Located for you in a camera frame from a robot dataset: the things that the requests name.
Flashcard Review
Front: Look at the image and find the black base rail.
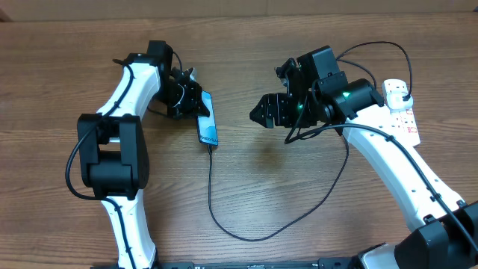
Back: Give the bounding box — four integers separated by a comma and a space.
91, 259, 359, 269

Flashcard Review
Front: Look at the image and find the blue Galaxy smartphone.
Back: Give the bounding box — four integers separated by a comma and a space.
197, 91, 219, 146

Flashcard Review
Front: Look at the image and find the white power strip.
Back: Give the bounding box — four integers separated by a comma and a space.
381, 78, 422, 147

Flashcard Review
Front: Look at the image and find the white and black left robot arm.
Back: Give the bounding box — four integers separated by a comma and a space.
65, 40, 218, 268

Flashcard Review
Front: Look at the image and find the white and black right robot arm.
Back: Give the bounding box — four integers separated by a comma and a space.
249, 46, 477, 268

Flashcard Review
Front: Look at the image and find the white charger plug adapter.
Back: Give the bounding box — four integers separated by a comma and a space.
385, 92, 414, 112

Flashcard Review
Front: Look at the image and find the black charger cable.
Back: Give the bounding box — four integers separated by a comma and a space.
206, 40, 414, 243

